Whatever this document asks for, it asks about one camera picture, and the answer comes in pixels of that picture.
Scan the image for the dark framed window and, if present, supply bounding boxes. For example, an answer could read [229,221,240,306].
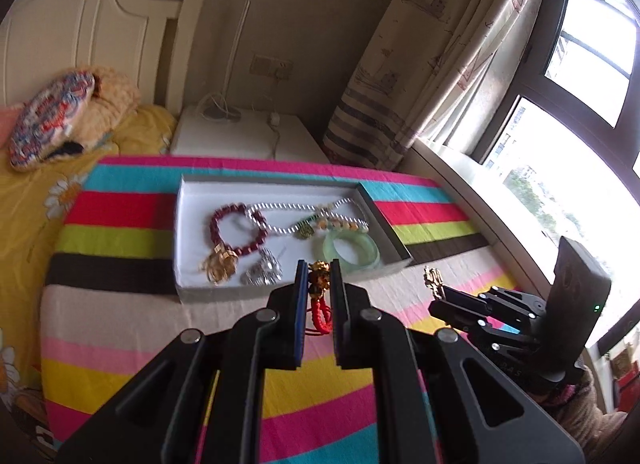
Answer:
[470,0,640,360]

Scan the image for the red bead bracelet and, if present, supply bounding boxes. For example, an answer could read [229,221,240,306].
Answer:
[210,203,267,257]

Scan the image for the red cord charm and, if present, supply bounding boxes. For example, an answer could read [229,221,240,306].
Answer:
[305,260,333,337]

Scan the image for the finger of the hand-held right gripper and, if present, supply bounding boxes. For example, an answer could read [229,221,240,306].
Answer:
[428,285,547,326]
[452,323,541,355]

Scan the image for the white charger cable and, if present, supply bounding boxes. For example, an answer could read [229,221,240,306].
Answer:
[267,77,283,160]

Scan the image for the gold brooch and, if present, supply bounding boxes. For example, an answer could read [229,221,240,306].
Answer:
[424,267,448,302]

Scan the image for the grey cardboard box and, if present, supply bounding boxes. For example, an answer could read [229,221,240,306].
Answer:
[174,173,413,306]

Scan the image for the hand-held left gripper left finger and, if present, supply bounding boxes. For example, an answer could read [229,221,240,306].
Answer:
[55,259,309,464]

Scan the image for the coiled white cable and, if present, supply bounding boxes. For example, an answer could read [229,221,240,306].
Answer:
[195,93,243,120]

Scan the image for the white pearl necklace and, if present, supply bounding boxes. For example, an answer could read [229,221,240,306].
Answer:
[247,198,371,235]

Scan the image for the gold flower ring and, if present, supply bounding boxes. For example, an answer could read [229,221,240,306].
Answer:
[201,243,242,286]

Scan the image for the white nightstand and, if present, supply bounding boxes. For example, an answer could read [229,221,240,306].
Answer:
[170,105,331,163]

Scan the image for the yellow floral bedsheet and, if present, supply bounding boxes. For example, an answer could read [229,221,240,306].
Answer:
[0,104,178,464]

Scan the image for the patterned round pillow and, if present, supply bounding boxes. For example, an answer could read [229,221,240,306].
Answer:
[7,69,97,173]

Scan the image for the red patterned object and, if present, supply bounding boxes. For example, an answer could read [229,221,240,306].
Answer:
[607,349,640,385]

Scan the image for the person's right forearm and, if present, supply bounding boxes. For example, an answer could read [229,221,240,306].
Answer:
[520,366,628,464]

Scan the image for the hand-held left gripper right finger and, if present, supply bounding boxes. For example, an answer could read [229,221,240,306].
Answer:
[330,259,587,464]

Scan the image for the green enamel brooch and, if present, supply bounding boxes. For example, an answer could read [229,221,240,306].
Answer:
[294,214,321,241]

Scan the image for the cream wooden headboard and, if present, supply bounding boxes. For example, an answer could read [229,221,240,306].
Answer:
[0,0,211,115]

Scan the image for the pale bead bracelet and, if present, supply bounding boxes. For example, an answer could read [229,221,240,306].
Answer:
[315,204,371,235]

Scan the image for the silver rhinestone brooch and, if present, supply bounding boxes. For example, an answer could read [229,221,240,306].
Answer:
[241,247,283,287]

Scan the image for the white window sill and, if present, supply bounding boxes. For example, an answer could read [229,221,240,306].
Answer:
[412,138,568,297]

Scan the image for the green jade bangle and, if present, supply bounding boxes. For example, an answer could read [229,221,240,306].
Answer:
[314,230,382,275]

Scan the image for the striped blanket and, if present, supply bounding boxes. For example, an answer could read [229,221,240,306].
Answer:
[40,154,531,464]

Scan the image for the printed curtain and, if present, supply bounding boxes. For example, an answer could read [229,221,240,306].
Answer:
[322,0,553,170]

